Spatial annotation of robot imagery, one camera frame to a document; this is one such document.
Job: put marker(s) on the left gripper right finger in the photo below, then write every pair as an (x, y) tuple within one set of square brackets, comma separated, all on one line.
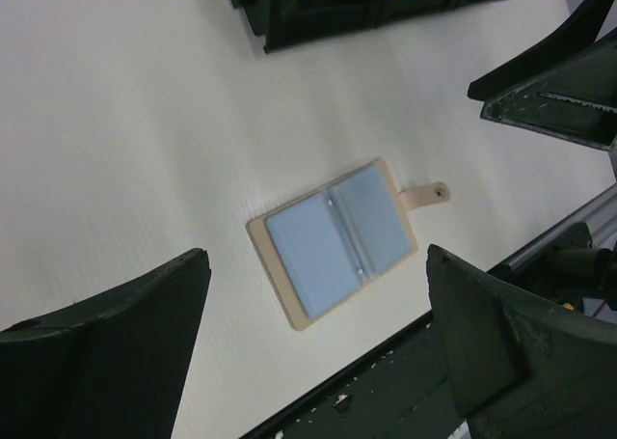
[(520, 366)]

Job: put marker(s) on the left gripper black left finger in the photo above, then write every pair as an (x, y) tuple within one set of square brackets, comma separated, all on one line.
[(111, 366)]

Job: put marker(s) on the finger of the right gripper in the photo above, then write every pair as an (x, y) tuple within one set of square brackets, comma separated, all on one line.
[(564, 86)]

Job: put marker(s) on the light blue card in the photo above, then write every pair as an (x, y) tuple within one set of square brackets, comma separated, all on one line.
[(337, 241)]

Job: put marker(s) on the beige card holder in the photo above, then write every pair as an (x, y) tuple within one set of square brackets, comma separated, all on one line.
[(337, 246)]

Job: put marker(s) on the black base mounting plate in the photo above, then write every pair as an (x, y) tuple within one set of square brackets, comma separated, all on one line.
[(399, 389)]

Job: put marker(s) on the aluminium front rail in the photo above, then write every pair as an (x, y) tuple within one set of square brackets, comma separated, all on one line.
[(599, 215)]

